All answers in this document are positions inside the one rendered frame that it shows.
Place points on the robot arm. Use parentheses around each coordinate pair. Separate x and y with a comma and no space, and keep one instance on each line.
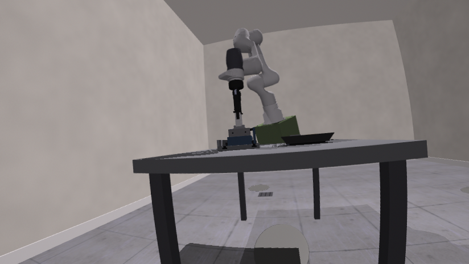
(247,42)

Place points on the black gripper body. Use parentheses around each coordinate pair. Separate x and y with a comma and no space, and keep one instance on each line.
(236,84)

